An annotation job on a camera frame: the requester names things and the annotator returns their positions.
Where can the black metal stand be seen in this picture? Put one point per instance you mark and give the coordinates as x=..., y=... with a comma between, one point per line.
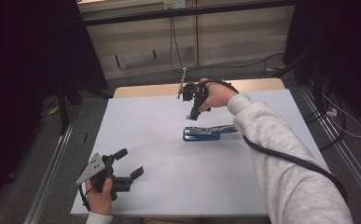
x=63, y=109
x=316, y=77

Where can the person's right hand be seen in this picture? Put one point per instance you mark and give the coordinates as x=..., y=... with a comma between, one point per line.
x=217, y=94

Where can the white power strip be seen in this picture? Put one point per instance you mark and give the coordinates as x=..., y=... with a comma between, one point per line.
x=331, y=112

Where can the white table sheet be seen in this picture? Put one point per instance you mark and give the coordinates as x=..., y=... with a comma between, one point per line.
x=156, y=177

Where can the person's left hand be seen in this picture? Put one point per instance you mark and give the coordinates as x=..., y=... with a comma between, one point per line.
x=99, y=197

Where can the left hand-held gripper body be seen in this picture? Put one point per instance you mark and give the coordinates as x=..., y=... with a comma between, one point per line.
x=91, y=169

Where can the black horizontal bar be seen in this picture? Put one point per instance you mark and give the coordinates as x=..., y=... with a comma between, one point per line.
x=184, y=12

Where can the small black floor object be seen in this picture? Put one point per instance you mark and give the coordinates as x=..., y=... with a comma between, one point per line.
x=85, y=137

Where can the black curtain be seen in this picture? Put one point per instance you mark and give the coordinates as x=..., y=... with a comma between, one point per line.
x=349, y=46
x=19, y=68

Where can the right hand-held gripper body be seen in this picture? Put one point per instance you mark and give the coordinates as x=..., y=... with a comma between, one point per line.
x=190, y=91

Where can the blue stapler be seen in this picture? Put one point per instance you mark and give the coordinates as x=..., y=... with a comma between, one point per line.
x=200, y=136

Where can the aluminium floor rail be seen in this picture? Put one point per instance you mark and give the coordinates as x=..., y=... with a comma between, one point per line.
x=343, y=149
x=49, y=174

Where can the yellow floor tape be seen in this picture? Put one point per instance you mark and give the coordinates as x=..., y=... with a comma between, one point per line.
x=276, y=67
x=53, y=109

